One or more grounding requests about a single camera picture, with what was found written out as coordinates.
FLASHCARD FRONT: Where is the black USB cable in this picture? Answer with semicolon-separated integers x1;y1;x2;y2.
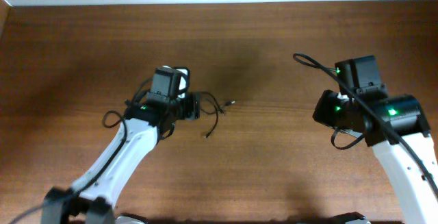
198;91;236;140

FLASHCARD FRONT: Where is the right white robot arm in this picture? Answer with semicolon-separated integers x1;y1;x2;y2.
313;55;437;223

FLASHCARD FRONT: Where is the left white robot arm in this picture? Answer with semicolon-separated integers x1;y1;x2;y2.
41;66;200;224

